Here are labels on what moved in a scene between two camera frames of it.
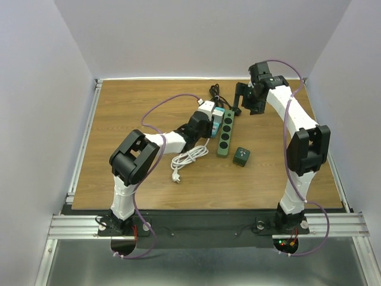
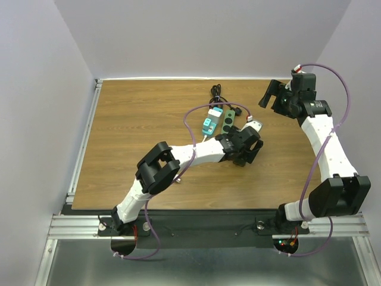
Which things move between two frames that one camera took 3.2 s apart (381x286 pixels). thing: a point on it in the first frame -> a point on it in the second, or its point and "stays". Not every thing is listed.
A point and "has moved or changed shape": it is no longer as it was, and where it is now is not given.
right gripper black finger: [240, 90] -> [272, 90]
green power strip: [225, 133] stays
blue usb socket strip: [218, 115] has moved or changed shape
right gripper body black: [250, 96] -> [286, 95]
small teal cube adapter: [215, 129] has moved or changed shape
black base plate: [200, 230] stays
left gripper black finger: [211, 122] -> [252, 154]
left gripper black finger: [205, 136] -> [240, 161]
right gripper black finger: [256, 110] -> [280, 106]
